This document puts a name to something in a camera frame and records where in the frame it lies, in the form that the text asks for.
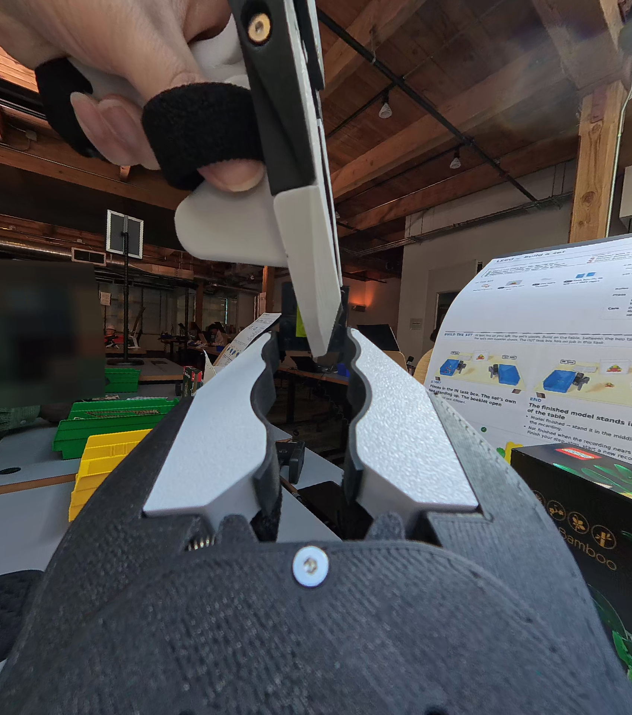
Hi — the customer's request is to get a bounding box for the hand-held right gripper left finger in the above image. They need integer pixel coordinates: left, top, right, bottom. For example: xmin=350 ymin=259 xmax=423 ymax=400
xmin=142 ymin=331 xmax=284 ymax=527

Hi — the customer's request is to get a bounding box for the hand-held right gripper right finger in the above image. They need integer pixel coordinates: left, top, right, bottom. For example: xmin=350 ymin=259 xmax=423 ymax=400
xmin=344 ymin=328 xmax=481 ymax=521

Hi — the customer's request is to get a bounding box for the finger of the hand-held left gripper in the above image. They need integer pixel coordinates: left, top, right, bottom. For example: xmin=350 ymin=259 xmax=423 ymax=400
xmin=273 ymin=183 xmax=346 ymax=359

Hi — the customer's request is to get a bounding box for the yellow plastic bin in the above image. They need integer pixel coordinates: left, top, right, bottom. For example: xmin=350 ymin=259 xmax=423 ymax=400
xmin=68 ymin=428 xmax=152 ymax=522

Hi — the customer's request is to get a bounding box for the grey desk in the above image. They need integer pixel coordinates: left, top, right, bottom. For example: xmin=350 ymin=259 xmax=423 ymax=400
xmin=0 ymin=422 xmax=350 ymax=715

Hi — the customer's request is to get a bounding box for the person's left hand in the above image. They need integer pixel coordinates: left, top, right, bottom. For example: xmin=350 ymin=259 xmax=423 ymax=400
xmin=0 ymin=0 xmax=267 ymax=194

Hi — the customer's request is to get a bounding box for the background instruction sheet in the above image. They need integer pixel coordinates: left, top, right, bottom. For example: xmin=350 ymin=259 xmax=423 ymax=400
xmin=212 ymin=312 xmax=282 ymax=370

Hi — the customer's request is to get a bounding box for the green plastic bin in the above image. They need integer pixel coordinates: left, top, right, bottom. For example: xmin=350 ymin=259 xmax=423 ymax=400
xmin=104 ymin=367 xmax=141 ymax=393
xmin=51 ymin=396 xmax=180 ymax=460

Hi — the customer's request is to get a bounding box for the black flat tablet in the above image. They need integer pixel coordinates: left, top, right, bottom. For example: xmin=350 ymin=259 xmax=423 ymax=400
xmin=298 ymin=479 xmax=346 ymax=538

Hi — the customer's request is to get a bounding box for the large printed instruction sheet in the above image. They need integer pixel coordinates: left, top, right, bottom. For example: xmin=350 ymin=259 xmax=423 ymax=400
xmin=424 ymin=228 xmax=632 ymax=477

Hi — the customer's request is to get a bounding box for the white light panel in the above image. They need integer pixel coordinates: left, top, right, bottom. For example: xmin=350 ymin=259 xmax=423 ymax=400
xmin=106 ymin=209 xmax=145 ymax=260

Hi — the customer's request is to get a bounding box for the black bamboo toy set box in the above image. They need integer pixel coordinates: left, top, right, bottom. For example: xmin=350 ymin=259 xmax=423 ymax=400
xmin=508 ymin=444 xmax=632 ymax=715

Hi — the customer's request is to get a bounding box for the wooden pillar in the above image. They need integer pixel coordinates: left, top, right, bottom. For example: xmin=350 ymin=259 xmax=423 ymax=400
xmin=569 ymin=88 xmax=631 ymax=245

